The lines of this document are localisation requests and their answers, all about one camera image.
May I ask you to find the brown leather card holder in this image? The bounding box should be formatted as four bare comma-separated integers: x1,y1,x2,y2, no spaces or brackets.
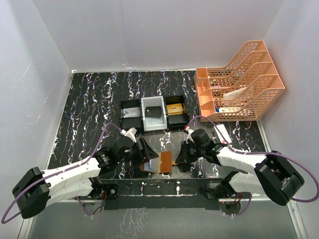
141,151,172,173

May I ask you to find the white phone box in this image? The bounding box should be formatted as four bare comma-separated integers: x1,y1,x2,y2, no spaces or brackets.
214,124,232,144

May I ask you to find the black plastic bin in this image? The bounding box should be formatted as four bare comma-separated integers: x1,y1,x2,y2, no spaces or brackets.
120,99,144,133

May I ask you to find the white plastic bin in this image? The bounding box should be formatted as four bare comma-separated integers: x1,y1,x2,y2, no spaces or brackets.
141,96,167,131

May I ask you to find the black bin with gold card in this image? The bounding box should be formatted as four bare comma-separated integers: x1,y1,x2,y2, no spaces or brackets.
164,95,189,130

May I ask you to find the orange mesh file organizer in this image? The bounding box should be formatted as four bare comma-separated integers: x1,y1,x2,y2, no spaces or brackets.
194,40,285,122

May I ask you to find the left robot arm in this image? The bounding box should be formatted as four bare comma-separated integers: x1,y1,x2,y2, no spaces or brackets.
12,137,159,219

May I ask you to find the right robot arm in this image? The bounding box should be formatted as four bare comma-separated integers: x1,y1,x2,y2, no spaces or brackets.
175,127,305,206

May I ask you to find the silver credit card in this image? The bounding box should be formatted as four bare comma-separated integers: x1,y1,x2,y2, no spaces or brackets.
122,107,141,119

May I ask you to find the black credit card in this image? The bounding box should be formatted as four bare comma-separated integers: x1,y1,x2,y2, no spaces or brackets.
145,106,162,118

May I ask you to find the gold credit card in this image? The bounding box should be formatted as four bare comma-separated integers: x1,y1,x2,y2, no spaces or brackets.
166,103,187,116

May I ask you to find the white blue item in organizer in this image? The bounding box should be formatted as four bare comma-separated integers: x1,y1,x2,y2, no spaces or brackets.
216,107,241,113

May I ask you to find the white paper in organizer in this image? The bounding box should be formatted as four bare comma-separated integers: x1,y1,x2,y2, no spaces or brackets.
223,87,246,100

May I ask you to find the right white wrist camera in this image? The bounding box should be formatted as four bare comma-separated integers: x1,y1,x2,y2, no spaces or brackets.
184,126,194,141

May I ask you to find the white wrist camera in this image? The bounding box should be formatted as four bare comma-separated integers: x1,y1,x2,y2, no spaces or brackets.
120,127,137,143
184,126,194,141

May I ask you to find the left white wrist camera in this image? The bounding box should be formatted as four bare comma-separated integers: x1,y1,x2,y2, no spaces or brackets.
120,127,137,143

